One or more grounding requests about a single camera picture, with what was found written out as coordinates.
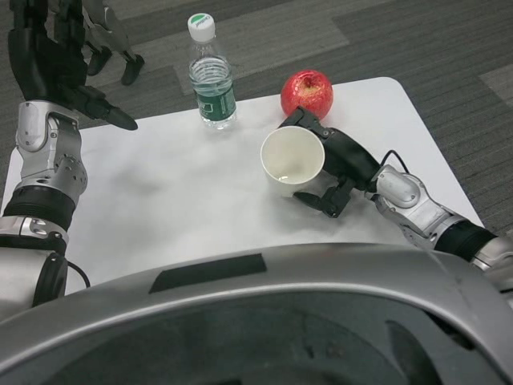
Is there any white paper cup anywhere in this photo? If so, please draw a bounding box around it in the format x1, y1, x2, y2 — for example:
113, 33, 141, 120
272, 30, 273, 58
260, 125, 325, 198

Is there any clear water bottle green label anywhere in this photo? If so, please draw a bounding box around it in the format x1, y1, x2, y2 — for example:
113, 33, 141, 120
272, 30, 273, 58
187, 13, 237, 131

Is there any silver robot chest black window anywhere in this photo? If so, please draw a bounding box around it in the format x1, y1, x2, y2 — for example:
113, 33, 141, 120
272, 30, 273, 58
0, 242, 513, 385

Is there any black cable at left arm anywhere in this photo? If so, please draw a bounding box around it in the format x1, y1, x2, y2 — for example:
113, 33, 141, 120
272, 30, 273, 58
63, 260, 91, 290

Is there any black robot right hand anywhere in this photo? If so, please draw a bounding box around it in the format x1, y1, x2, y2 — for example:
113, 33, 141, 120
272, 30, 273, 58
277, 106, 381, 219

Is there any black cable at right wrist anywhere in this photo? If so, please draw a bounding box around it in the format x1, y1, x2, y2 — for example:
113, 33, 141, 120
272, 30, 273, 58
376, 150, 410, 174

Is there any silver humanoid robot in background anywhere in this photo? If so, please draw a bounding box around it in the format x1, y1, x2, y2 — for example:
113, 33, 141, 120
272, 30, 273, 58
82, 0, 145, 86

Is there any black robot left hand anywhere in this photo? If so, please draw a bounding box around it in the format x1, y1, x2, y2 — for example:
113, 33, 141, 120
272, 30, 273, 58
7, 0, 139, 131

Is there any red apple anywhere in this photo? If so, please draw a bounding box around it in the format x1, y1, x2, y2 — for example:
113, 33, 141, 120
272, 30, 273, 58
280, 69, 334, 120

